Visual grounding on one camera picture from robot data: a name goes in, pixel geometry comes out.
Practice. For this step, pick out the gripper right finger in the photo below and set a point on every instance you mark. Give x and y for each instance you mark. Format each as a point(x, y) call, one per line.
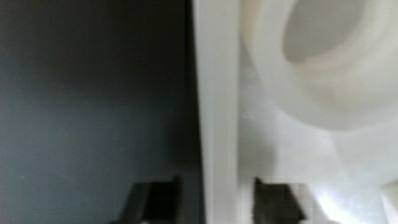
point(276, 205)

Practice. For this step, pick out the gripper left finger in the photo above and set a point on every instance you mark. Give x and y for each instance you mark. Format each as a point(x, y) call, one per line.
point(156, 202)

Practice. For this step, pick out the white desk top tray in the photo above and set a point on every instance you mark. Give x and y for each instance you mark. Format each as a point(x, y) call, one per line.
point(298, 73)

